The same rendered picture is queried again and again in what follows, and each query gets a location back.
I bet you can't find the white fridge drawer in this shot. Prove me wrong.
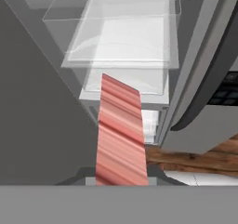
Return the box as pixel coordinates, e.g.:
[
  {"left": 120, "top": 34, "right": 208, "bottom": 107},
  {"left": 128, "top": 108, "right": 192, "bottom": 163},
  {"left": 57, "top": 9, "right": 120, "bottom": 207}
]
[{"left": 140, "top": 109, "right": 162, "bottom": 146}]

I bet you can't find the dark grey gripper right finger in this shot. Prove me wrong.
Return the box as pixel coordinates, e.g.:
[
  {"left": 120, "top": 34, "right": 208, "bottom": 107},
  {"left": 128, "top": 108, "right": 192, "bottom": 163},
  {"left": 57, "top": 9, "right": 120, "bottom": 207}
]
[{"left": 146, "top": 164, "right": 188, "bottom": 187}]

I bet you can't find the grey fridge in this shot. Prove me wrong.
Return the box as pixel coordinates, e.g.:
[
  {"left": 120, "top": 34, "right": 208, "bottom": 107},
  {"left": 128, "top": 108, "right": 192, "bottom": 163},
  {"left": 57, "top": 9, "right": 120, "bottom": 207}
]
[{"left": 0, "top": 0, "right": 199, "bottom": 187}]

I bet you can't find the grey fridge door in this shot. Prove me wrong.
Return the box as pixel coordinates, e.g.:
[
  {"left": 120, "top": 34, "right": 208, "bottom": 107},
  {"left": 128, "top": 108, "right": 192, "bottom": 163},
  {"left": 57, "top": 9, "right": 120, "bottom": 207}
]
[{"left": 155, "top": 0, "right": 238, "bottom": 156}]

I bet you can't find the clear fridge drawer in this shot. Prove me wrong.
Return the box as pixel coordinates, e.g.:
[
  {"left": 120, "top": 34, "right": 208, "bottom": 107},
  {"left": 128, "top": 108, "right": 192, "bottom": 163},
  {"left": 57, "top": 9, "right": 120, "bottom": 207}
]
[{"left": 78, "top": 67, "right": 171, "bottom": 107}]

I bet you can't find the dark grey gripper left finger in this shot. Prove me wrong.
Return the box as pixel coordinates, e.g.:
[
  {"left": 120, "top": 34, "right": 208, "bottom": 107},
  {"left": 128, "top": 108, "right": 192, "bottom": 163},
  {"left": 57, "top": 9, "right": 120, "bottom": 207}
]
[{"left": 55, "top": 166, "right": 98, "bottom": 187}]

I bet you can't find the clear glass fridge shelf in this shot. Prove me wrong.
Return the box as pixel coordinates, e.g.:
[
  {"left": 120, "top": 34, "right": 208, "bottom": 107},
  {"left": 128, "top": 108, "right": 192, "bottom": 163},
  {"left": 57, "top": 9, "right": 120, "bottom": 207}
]
[{"left": 42, "top": 0, "right": 182, "bottom": 70}]

